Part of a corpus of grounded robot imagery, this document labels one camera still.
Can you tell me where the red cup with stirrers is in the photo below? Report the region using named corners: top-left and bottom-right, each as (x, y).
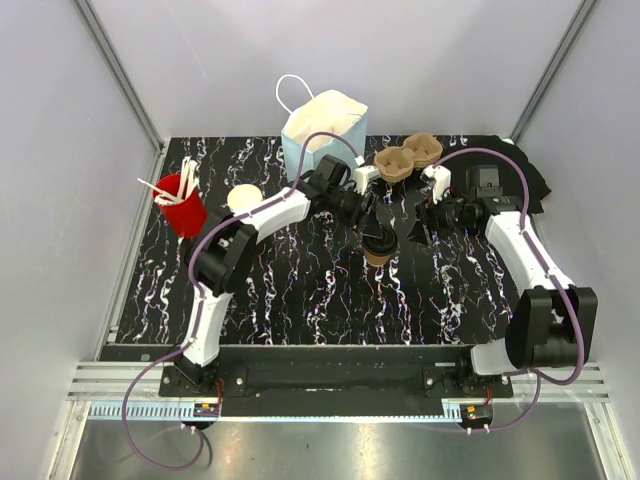
top-left (137, 156), bottom-right (208, 239)

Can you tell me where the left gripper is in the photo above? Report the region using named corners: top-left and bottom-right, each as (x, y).
top-left (325, 185), bottom-right (382, 238)

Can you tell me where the stack of pulp cup carriers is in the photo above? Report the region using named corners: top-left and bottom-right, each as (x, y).
top-left (373, 133), bottom-right (443, 184)

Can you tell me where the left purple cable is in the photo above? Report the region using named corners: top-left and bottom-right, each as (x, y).
top-left (122, 131), bottom-right (366, 471)

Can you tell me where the light blue paper bag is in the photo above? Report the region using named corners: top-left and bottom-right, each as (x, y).
top-left (281, 89), bottom-right (369, 181)

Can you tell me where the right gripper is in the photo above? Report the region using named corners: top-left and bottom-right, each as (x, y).
top-left (405, 187), bottom-right (475, 247)

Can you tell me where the stack of paper cups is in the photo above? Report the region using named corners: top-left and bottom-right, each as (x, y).
top-left (227, 184), bottom-right (264, 213)

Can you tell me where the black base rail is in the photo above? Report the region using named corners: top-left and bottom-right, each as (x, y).
top-left (159, 345), bottom-right (513, 420)

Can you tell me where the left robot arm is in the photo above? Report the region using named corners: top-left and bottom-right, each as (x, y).
top-left (173, 155), bottom-right (398, 396)

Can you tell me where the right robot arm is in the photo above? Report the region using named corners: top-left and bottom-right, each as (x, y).
top-left (409, 166), bottom-right (598, 397)

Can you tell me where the single brown paper cup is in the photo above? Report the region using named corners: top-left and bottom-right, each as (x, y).
top-left (364, 249), bottom-right (394, 268)

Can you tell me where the single black cup lid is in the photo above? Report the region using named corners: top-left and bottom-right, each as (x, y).
top-left (362, 230), bottom-right (398, 256)

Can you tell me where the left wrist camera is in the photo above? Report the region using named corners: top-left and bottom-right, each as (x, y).
top-left (352, 156), bottom-right (381, 195)

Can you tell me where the black cloth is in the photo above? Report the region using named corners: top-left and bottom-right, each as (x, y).
top-left (438, 135), bottom-right (551, 215)

